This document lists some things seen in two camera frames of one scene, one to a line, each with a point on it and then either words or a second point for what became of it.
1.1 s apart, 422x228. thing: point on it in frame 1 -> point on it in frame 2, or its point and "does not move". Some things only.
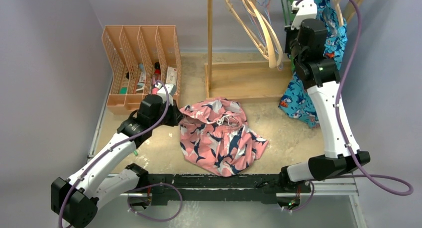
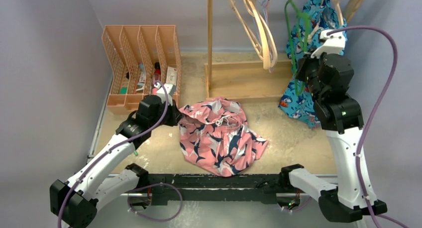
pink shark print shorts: x=215 y=136 does not move
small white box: x=171 y=75 does not move
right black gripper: x=291 y=33 -> x=304 y=63
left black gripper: x=176 y=116 does not move
